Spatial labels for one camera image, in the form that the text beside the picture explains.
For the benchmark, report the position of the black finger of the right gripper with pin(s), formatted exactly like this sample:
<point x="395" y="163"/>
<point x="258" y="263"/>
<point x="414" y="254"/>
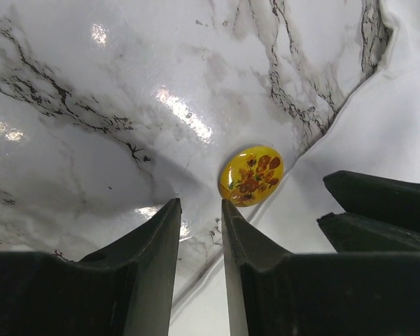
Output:
<point x="349" y="232"/>
<point x="383" y="199"/>

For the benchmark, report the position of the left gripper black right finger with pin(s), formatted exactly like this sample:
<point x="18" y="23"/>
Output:
<point x="271" y="291"/>

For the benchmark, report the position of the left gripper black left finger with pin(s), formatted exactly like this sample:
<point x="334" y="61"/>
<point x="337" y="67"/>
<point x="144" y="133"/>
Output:
<point x="125" y="288"/>

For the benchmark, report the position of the white t-shirt with flower print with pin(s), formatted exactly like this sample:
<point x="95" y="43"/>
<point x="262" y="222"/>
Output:
<point x="377" y="133"/>

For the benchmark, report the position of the yellow sunflower brooch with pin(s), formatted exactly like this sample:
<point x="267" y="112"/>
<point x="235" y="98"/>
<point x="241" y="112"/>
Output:
<point x="251" y="176"/>

